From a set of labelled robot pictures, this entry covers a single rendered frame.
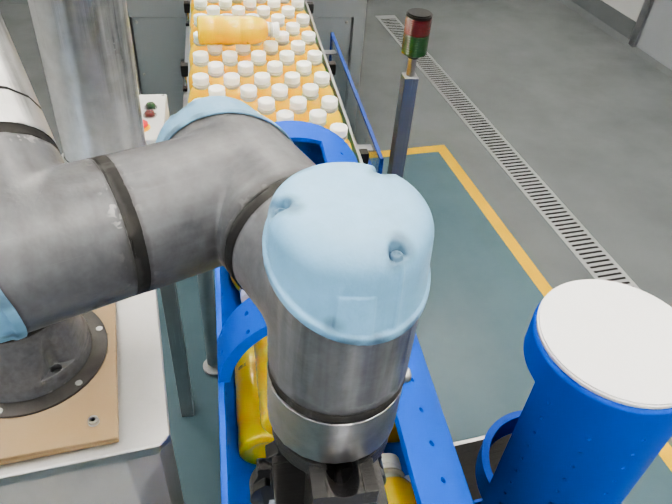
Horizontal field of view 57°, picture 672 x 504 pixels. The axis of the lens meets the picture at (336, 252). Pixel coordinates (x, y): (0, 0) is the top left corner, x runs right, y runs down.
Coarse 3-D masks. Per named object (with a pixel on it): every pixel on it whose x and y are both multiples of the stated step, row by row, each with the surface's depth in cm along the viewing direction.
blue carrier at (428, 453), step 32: (288, 128) 109; (320, 128) 112; (320, 160) 117; (352, 160) 112; (224, 288) 104; (224, 320) 97; (256, 320) 79; (224, 352) 82; (416, 352) 79; (224, 384) 86; (416, 384) 73; (224, 416) 79; (416, 416) 69; (224, 448) 76; (416, 448) 65; (448, 448) 69; (224, 480) 73; (416, 480) 62; (448, 480) 64
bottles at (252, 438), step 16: (240, 288) 104; (240, 368) 90; (240, 384) 88; (256, 384) 87; (240, 400) 86; (256, 400) 85; (240, 416) 85; (256, 416) 83; (240, 432) 83; (256, 432) 81; (240, 448) 82; (256, 448) 83; (256, 464) 84
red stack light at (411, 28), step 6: (408, 18) 148; (408, 24) 148; (414, 24) 147; (420, 24) 147; (426, 24) 148; (408, 30) 149; (414, 30) 148; (420, 30) 148; (426, 30) 149; (414, 36) 149; (420, 36) 149; (426, 36) 150
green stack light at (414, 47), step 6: (408, 36) 150; (402, 42) 153; (408, 42) 151; (414, 42) 150; (420, 42) 150; (426, 42) 151; (402, 48) 153; (408, 48) 152; (414, 48) 151; (420, 48) 151; (426, 48) 153; (408, 54) 152; (414, 54) 152; (420, 54) 152
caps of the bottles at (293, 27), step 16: (224, 0) 187; (272, 0) 190; (272, 16) 180; (304, 16) 182; (304, 32) 173; (208, 48) 164; (240, 48) 164; (272, 48) 165; (304, 48) 168; (208, 64) 154; (240, 64) 155; (272, 64) 156; (304, 64) 158; (208, 80) 150; (224, 80) 150; (256, 80) 151; (288, 80) 152; (320, 80) 153
